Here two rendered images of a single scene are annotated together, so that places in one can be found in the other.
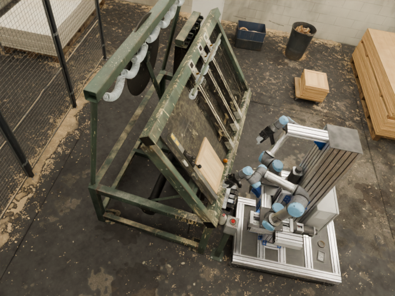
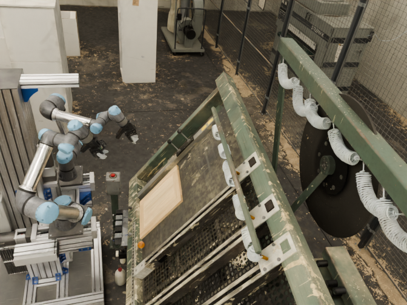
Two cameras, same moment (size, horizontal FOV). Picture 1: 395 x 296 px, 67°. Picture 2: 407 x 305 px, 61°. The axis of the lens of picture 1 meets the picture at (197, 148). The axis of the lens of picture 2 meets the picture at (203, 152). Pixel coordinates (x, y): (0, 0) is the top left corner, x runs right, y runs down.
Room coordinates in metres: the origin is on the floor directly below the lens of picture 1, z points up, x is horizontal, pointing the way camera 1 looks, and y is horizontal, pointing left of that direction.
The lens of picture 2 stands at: (3.66, -0.57, 3.03)
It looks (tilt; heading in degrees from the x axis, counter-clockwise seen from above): 38 degrees down; 159
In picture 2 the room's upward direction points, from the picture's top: 8 degrees clockwise
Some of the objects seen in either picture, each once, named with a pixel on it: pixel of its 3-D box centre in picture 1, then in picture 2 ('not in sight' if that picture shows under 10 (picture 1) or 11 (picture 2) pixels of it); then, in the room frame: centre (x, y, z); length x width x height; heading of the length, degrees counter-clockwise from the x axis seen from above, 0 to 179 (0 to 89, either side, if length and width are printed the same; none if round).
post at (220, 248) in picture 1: (222, 242); (115, 218); (1.36, -0.47, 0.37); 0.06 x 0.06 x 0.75; 82
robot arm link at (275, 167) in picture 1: (275, 167); (63, 206); (1.92, -0.83, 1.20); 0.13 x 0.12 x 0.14; 52
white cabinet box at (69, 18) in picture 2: not in sight; (62, 33); (-3.49, -1.04, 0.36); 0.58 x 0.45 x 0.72; 89
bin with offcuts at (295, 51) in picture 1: (298, 41); not in sight; (6.09, -1.71, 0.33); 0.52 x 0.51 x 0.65; 179
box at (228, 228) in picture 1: (231, 225); (113, 183); (1.36, -0.47, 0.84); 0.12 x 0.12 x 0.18; 82
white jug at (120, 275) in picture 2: (222, 218); (120, 275); (1.81, -0.48, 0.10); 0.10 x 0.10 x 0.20
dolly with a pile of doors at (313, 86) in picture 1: (310, 86); not in sight; (4.80, -1.88, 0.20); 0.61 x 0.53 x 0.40; 179
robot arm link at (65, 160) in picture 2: (276, 211); (65, 158); (1.41, -0.82, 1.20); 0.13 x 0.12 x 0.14; 154
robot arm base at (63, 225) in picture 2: not in sight; (65, 218); (1.91, -0.83, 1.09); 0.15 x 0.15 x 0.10
